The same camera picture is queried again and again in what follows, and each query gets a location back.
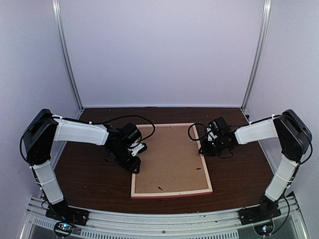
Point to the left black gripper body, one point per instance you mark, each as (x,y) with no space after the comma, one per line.
(122,159)

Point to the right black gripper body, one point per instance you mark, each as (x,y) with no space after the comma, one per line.
(213,149)

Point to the pink wooden picture frame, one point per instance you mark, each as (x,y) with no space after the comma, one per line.
(172,194)

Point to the brown backing board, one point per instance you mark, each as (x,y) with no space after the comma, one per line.
(169,159)

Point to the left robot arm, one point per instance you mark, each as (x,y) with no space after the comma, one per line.
(46,128)

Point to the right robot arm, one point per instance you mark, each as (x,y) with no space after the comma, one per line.
(294,137)

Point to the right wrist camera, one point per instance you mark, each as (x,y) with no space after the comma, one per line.
(210,134)

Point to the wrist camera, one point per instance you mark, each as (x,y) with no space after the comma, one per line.
(137,148)
(210,134)

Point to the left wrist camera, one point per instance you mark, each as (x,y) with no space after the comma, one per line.
(137,148)

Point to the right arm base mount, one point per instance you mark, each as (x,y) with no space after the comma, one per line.
(261,216)

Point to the front aluminium rail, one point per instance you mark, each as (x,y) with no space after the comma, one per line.
(224,224)

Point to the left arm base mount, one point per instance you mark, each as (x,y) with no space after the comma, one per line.
(67,217)

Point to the right aluminium corner post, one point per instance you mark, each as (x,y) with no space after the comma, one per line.
(264,25)

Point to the aluminium corner post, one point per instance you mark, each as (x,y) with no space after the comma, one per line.
(65,53)
(264,25)

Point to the left aluminium corner post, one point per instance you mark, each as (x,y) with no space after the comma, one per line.
(65,53)

